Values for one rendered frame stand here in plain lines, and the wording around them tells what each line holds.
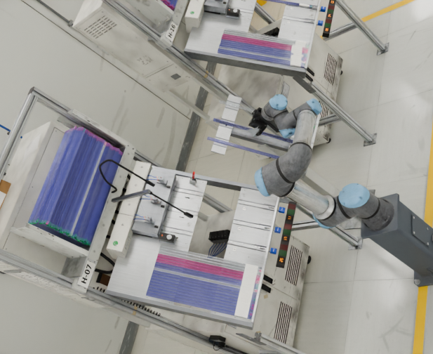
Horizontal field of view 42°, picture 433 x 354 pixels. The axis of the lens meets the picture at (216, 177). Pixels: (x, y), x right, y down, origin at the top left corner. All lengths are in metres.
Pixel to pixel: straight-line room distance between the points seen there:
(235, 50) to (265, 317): 1.51
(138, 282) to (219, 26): 1.59
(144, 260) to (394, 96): 1.96
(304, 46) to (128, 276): 1.63
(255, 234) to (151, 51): 1.31
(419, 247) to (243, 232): 0.82
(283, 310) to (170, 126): 2.33
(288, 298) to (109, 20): 1.87
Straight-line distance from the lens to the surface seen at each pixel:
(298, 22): 3.52
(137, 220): 2.82
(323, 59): 4.05
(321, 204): 2.48
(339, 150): 3.85
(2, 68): 4.41
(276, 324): 3.27
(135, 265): 2.80
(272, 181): 2.25
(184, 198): 2.89
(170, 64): 3.50
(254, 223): 2.82
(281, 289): 3.29
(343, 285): 3.36
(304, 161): 2.23
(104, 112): 4.70
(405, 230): 2.68
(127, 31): 3.39
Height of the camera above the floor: 2.56
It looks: 33 degrees down
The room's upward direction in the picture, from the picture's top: 57 degrees counter-clockwise
